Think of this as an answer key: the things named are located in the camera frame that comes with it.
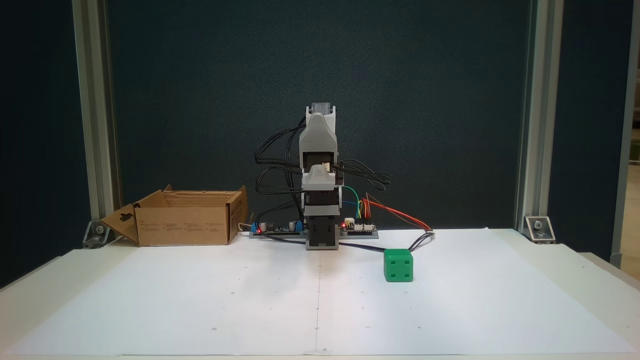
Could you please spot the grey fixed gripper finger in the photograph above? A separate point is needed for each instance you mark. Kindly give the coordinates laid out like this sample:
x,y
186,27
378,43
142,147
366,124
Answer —
x,y
318,180

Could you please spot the green die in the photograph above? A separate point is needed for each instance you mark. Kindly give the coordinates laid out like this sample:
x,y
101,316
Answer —
x,y
398,266

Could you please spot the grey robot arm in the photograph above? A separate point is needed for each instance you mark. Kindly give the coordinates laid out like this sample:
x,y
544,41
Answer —
x,y
320,135

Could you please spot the circuit board with white connector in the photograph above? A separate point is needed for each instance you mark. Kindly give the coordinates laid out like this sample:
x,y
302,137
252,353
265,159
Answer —
x,y
359,229

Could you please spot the circuit board with blue capacitors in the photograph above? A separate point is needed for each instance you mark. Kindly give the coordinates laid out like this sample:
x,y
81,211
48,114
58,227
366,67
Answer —
x,y
277,229

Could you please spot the brown cardboard box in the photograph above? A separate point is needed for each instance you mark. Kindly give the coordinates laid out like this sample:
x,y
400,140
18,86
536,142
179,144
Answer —
x,y
185,225

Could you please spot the metal corner bracket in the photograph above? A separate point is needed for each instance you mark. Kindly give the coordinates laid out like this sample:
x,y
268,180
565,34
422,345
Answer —
x,y
539,229
98,235

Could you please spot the aluminium frame post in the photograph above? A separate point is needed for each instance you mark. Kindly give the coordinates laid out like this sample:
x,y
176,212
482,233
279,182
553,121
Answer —
x,y
95,100
539,100

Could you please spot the grey outer frame post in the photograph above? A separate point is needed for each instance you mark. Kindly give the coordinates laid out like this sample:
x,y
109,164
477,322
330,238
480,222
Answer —
x,y
625,150

